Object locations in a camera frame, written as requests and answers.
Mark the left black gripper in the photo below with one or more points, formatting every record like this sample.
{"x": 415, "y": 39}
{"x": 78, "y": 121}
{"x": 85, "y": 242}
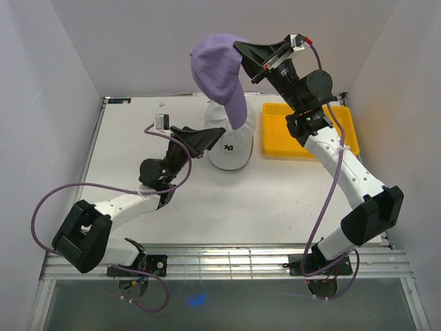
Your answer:
{"x": 198, "y": 141}

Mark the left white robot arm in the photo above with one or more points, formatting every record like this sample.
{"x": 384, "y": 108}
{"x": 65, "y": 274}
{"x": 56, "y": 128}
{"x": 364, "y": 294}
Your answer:
{"x": 84, "y": 238}

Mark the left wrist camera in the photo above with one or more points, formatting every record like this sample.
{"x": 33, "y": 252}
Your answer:
{"x": 162, "y": 122}

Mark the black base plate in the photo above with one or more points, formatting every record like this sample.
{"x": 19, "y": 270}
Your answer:
{"x": 152, "y": 263}
{"x": 342, "y": 268}

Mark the aluminium frame rail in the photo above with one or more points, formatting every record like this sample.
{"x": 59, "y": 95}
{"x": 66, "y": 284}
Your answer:
{"x": 234, "y": 262}

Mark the yellow plastic tray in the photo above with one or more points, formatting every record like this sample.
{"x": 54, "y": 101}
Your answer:
{"x": 277, "y": 141}

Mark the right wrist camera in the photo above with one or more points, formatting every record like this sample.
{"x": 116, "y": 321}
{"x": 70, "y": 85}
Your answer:
{"x": 299, "y": 42}

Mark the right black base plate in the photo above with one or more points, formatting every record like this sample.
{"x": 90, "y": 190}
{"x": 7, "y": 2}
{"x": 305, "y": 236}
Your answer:
{"x": 342, "y": 268}

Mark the purple baseball cap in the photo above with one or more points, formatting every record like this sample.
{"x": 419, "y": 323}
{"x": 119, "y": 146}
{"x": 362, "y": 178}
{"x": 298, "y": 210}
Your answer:
{"x": 215, "y": 66}

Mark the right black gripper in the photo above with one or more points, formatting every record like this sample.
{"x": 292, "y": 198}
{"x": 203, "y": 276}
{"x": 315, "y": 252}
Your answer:
{"x": 255, "y": 56}

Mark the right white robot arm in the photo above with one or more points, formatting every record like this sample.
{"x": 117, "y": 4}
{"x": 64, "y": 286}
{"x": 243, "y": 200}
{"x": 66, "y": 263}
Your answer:
{"x": 375, "y": 206}

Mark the white cap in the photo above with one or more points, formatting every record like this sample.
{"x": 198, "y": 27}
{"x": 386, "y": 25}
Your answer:
{"x": 234, "y": 149}

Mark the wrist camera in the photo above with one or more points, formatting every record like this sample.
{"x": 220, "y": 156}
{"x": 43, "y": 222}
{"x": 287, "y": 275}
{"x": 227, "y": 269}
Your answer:
{"x": 162, "y": 122}
{"x": 299, "y": 42}

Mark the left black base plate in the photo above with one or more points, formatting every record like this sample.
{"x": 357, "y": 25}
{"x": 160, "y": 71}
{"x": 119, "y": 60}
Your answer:
{"x": 152, "y": 263}

